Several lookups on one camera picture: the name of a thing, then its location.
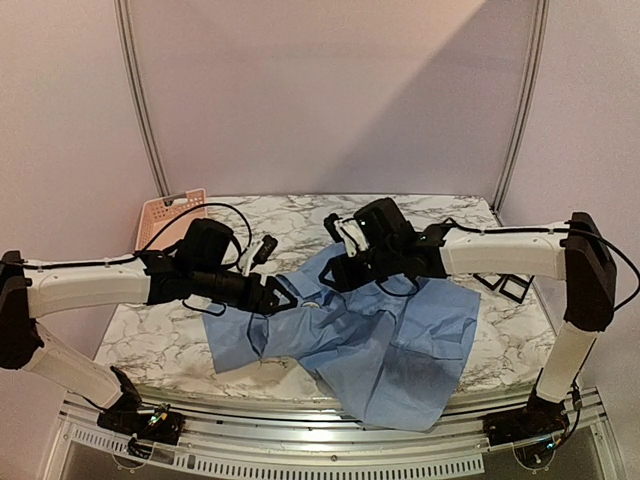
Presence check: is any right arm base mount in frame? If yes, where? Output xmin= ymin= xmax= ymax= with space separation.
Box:
xmin=482 ymin=391 xmax=581 ymax=452

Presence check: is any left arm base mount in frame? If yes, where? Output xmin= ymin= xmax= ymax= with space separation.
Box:
xmin=97 ymin=392 xmax=186 ymax=445

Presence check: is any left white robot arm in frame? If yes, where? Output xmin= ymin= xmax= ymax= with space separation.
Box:
xmin=1 ymin=218 xmax=297 ymax=434

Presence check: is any blue shirt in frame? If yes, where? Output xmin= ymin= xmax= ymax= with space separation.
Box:
xmin=203 ymin=244 xmax=480 ymax=431

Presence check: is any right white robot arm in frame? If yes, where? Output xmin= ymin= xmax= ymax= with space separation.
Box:
xmin=319 ymin=197 xmax=623 ymax=436

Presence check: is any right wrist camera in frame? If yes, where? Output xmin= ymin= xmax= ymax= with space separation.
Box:
xmin=323 ymin=213 xmax=347 ymax=243

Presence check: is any aluminium post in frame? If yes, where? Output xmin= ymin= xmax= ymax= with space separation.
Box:
xmin=490 ymin=0 xmax=550 ymax=217
xmin=114 ymin=0 xmax=171 ymax=197

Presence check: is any left aluminium post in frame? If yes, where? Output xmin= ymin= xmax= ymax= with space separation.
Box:
xmin=114 ymin=0 xmax=171 ymax=197

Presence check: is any pink plastic basket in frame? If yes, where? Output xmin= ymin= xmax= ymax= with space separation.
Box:
xmin=134 ymin=188 xmax=206 ymax=250

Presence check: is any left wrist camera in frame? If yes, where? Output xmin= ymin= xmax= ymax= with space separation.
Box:
xmin=253 ymin=235 xmax=278 ymax=265

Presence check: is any right aluminium post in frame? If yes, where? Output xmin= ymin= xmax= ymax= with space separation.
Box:
xmin=490 ymin=0 xmax=550 ymax=217

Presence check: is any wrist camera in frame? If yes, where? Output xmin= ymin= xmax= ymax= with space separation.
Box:
xmin=253 ymin=235 xmax=278 ymax=265
xmin=323 ymin=213 xmax=347 ymax=243

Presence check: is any aluminium front rail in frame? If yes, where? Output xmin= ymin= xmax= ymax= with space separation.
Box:
xmin=43 ymin=387 xmax=627 ymax=479

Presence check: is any black frame box right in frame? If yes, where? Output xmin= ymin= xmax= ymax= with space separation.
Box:
xmin=498 ymin=274 xmax=534 ymax=304

